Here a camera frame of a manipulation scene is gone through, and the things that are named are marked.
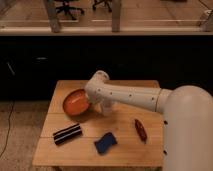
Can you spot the orange ceramic bowl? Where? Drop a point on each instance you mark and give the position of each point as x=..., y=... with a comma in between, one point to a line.
x=76, y=103

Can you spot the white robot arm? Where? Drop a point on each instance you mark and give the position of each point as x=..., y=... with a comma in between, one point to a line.
x=187, y=119

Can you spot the clear plastic cup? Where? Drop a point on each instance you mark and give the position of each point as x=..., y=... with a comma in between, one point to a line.
x=106, y=108

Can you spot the blue sponge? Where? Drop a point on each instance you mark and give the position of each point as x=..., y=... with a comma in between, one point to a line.
x=105, y=142

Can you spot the black white striped cloth roll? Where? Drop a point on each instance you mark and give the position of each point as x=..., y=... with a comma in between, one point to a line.
x=68, y=133

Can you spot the dark red oblong object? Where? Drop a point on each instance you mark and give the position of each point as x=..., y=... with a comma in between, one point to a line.
x=140, y=130

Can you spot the black office chair left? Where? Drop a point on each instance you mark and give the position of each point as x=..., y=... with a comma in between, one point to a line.
x=66, y=8

